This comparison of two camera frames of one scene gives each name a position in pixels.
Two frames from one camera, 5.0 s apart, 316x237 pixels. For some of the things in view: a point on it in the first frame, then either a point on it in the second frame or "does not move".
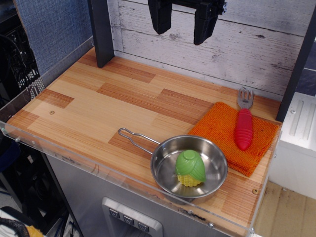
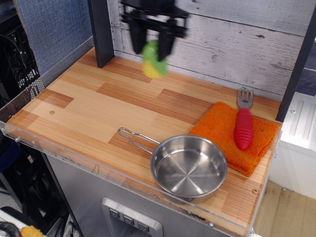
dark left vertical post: [99, 18] does not move
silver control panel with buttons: [120, 220] does not move
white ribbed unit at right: [294, 167] does not move
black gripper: [206, 16] -> [151, 13]
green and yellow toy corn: [189, 168] -> [153, 67]
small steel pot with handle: [164, 155] does not move
